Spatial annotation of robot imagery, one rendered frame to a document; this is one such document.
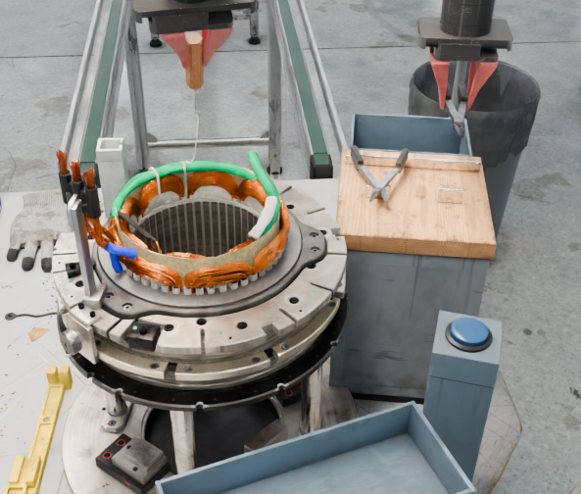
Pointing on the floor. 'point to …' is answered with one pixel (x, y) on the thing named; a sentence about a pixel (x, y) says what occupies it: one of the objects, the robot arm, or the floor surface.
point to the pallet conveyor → (304, 117)
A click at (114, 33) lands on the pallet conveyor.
